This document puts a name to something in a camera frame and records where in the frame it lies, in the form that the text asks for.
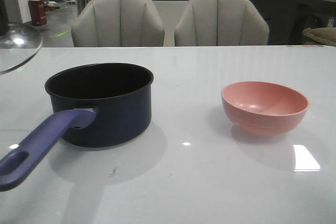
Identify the right grey upholstered chair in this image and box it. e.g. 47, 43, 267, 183
174, 0, 269, 47

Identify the grey upholstered chair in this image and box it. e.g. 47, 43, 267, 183
71, 0, 165, 47
174, 0, 269, 47

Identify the red trash bin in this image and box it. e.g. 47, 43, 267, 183
28, 0, 47, 26

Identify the beige sofa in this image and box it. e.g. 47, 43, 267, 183
302, 27, 335, 47

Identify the pink bowl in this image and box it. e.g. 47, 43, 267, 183
220, 81, 310, 136

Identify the glass lid blue knob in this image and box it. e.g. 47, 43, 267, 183
1, 23, 43, 75

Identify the dark washing machine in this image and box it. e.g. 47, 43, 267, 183
289, 0, 335, 45

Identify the left grey upholstered chair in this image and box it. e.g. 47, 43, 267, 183
71, 0, 165, 47

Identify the dark blue saucepan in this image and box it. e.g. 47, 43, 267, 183
1, 63, 154, 191

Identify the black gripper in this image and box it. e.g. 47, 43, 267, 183
0, 0, 9, 36

